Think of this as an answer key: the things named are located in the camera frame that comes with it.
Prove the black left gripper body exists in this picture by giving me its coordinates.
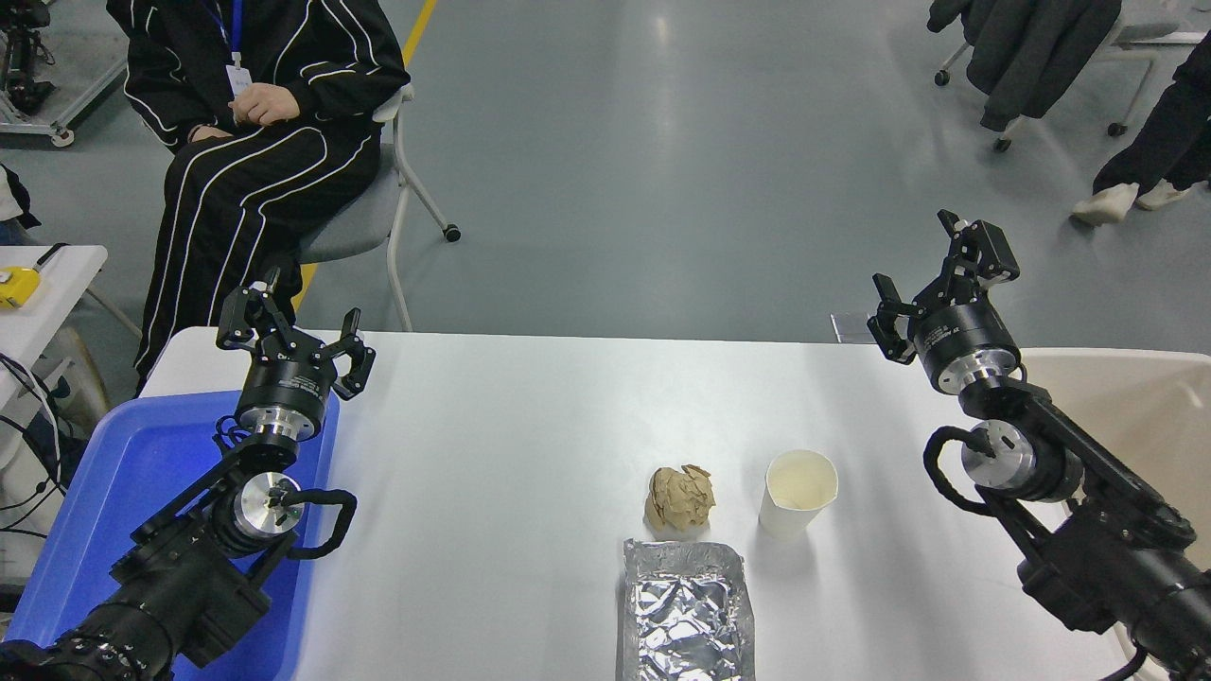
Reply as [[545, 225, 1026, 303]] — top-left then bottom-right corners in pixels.
[[237, 329, 340, 427]]

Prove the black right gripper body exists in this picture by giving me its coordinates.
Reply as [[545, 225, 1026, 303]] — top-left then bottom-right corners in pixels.
[[908, 291, 1018, 381]]

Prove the white paper cup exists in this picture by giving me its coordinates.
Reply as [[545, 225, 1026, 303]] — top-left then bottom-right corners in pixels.
[[759, 449, 839, 541]]

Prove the seated person's left hand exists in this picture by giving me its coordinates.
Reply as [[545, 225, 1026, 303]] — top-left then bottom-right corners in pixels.
[[230, 83, 302, 129]]

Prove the seated person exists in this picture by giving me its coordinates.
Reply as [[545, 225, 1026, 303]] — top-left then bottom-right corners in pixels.
[[106, 0, 411, 393]]

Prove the grey wheeled chair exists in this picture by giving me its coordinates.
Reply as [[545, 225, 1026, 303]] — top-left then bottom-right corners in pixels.
[[298, 83, 463, 332]]

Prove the white side table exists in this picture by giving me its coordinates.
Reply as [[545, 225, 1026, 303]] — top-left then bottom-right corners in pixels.
[[0, 244, 108, 379]]

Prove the blue plastic tray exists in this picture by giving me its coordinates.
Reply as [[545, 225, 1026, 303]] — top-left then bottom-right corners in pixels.
[[5, 390, 340, 681]]

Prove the dark hanging jacket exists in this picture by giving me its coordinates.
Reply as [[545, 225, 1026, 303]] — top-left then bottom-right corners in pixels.
[[927, 0, 1122, 131]]

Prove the large pale bin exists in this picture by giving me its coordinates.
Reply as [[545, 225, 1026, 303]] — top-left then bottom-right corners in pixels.
[[1017, 348, 1211, 681]]

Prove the walking person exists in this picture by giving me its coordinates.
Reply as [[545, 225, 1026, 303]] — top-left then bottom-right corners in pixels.
[[1071, 33, 1211, 226]]

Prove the yellow handheld device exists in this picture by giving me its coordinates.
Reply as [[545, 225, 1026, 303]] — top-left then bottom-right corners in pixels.
[[0, 267, 42, 309]]

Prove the black cloth item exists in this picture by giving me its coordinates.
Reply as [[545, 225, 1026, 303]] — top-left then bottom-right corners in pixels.
[[0, 163, 41, 245]]

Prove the white wheeled chair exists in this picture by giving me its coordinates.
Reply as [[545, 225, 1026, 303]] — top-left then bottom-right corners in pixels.
[[935, 0, 1211, 152]]

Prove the crumpled tan paper ball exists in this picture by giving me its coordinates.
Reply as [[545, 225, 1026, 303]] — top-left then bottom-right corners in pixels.
[[644, 463, 716, 533]]

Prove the metal equipment cart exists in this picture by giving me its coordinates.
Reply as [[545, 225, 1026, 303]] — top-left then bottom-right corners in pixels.
[[0, 0, 129, 148]]

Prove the silver foil tray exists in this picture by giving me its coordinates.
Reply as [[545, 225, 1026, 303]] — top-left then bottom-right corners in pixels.
[[620, 538, 756, 681]]

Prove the black cable bundle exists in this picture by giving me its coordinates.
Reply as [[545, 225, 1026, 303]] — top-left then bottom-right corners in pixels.
[[0, 355, 69, 540]]

